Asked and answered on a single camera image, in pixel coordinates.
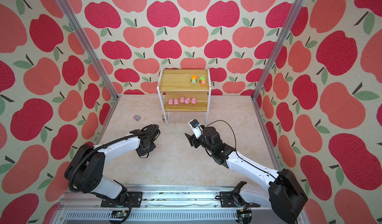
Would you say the wooden two-tier white-frame shelf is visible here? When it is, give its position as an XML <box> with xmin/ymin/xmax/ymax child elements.
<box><xmin>157</xmin><ymin>67</ymin><xmax>212</xmax><ymax>124</ymax></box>

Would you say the multicolour toy car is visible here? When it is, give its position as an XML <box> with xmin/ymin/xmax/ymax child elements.
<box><xmin>200</xmin><ymin>76</ymin><xmax>207</xmax><ymax>86</ymax></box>

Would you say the orange green toy car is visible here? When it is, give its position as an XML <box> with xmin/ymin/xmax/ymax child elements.
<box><xmin>191</xmin><ymin>75</ymin><xmax>197</xmax><ymax>85</ymax></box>

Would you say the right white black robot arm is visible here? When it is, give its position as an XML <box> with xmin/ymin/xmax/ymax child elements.
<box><xmin>186</xmin><ymin>123</ymin><xmax>308</xmax><ymax>224</ymax></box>

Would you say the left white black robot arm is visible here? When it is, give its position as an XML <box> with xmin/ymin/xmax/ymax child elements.
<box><xmin>64</xmin><ymin>124</ymin><xmax>160</xmax><ymax>204</ymax></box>

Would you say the black corrugated cable conduit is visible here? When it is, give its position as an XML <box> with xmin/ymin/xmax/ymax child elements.
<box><xmin>68</xmin><ymin>124</ymin><xmax>160</xmax><ymax>193</ymax></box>

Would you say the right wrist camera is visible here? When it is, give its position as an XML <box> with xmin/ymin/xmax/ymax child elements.
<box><xmin>189</xmin><ymin>119</ymin><xmax>203</xmax><ymax>139</ymax></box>

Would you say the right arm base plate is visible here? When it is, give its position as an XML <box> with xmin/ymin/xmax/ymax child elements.
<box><xmin>216</xmin><ymin>191</ymin><xmax>261</xmax><ymax>208</ymax></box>

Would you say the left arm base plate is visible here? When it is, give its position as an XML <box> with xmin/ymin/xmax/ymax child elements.
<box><xmin>100</xmin><ymin>191</ymin><xmax>143</xmax><ymax>208</ymax></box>

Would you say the front aluminium rail frame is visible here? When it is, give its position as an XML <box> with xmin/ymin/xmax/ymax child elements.
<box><xmin>49</xmin><ymin>183</ymin><xmax>305</xmax><ymax>224</ymax></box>

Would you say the left aluminium frame post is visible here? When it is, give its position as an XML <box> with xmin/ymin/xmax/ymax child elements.
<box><xmin>55</xmin><ymin>0</ymin><xmax>119</xmax><ymax>102</ymax></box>

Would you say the aluminium frame post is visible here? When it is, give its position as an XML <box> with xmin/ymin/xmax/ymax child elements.
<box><xmin>55</xmin><ymin>0</ymin><xmax>119</xmax><ymax>102</ymax></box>
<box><xmin>252</xmin><ymin>0</ymin><xmax>312</xmax><ymax>101</ymax></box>

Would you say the right aluminium frame post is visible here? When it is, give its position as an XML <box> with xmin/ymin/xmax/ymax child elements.
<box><xmin>252</xmin><ymin>0</ymin><xmax>312</xmax><ymax>101</ymax></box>

